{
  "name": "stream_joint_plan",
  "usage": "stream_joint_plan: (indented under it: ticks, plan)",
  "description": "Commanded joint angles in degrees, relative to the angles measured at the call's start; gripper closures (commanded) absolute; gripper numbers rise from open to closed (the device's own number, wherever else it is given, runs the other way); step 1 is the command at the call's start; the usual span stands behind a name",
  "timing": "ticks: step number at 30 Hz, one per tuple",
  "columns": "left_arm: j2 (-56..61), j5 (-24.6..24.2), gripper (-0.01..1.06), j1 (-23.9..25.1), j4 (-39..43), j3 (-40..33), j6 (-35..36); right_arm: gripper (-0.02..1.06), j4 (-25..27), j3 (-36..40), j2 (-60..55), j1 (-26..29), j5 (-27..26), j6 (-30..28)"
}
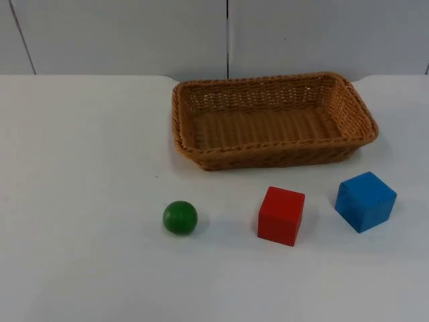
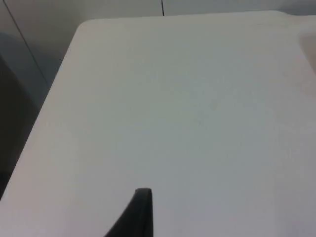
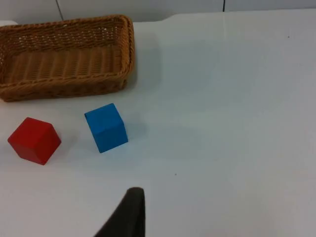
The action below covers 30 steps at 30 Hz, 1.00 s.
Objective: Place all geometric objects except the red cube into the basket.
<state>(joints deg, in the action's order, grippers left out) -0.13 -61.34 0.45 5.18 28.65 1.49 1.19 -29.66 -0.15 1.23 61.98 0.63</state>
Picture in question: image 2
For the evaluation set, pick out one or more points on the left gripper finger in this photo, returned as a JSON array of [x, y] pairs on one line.
[[138, 217]]

